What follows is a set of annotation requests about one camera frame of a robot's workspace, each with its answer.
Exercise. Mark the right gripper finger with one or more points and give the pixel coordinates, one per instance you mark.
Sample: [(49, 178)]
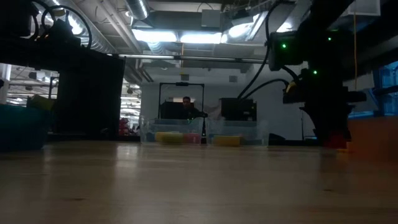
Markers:
[(320, 124), (340, 121)]

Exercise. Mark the small red lego brick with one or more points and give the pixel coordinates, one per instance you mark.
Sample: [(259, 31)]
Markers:
[(337, 141)]

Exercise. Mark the light green arch block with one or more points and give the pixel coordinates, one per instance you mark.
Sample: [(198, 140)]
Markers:
[(40, 101)]

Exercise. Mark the clear plastic bin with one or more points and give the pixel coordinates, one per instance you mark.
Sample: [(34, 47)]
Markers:
[(174, 126), (255, 129)]

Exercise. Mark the long yellow wooden block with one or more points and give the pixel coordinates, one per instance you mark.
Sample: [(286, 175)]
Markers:
[(227, 141)]

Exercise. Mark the red wooden block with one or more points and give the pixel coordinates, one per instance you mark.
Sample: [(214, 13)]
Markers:
[(191, 138)]

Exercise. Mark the orange plastic bin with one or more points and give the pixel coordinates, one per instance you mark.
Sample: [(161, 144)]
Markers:
[(376, 140)]

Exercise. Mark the teal plastic bin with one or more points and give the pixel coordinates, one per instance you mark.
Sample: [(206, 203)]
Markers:
[(21, 127)]

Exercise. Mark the black equipment box on stand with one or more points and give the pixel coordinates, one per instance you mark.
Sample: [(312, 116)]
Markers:
[(237, 109)]

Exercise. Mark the red background object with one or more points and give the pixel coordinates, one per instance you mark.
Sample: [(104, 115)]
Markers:
[(126, 127)]

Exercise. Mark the ceiling light panel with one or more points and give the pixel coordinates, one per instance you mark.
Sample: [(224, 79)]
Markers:
[(155, 35), (200, 38)]

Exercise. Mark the grey horizontal pipe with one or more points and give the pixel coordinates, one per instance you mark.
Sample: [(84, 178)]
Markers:
[(202, 58)]

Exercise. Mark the grey vent box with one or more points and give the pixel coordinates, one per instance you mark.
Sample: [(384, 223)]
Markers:
[(211, 18)]

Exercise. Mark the person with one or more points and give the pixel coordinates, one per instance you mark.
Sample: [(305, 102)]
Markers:
[(187, 107)]

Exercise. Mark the light green wooden block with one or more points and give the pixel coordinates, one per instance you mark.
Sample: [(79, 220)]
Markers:
[(176, 138)]

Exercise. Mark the blue wooden cylinder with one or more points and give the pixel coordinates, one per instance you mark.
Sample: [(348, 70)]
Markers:
[(150, 137)]

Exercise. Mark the black monitor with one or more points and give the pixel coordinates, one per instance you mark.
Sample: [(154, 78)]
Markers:
[(171, 110)]

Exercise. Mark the silver corrugated duct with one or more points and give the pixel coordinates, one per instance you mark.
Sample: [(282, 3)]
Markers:
[(99, 37)]

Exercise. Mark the large grey air duct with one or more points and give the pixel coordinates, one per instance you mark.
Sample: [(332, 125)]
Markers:
[(289, 18)]

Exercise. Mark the silver round duct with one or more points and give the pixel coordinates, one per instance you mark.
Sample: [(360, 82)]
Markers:
[(136, 9)]

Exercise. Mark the black gantry frame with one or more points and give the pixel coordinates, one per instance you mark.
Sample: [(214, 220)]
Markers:
[(182, 83)]

